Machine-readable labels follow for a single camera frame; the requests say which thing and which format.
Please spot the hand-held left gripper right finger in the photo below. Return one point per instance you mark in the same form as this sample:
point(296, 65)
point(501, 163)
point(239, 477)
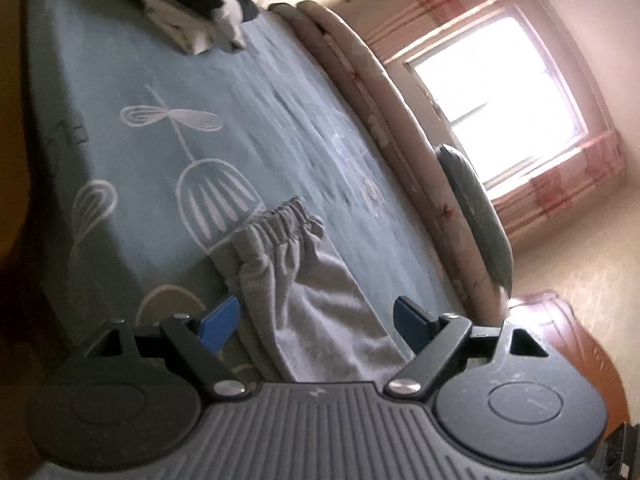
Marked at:
point(410, 325)

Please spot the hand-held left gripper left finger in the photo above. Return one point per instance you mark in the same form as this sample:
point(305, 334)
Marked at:
point(220, 325)

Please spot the grey sweatpants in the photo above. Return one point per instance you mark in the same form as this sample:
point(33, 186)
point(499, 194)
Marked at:
point(320, 300)

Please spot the black and white clothes pile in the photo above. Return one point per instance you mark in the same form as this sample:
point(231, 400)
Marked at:
point(190, 0)

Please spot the green pillow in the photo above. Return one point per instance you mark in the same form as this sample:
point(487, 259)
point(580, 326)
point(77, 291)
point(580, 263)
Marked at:
point(475, 210)

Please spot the wooden headboard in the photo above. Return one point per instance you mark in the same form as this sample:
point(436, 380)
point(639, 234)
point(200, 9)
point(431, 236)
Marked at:
point(580, 355)

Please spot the pink floral folded quilt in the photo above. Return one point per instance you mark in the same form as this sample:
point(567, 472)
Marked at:
point(390, 125)

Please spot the bright window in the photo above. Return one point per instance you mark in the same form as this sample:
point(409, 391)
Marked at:
point(495, 95)

